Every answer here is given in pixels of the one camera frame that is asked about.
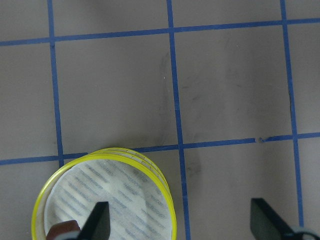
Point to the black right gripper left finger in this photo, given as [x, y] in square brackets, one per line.
[98, 225]

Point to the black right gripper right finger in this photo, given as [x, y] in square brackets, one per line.
[266, 224]

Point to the brown bun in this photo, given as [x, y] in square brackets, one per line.
[65, 227]

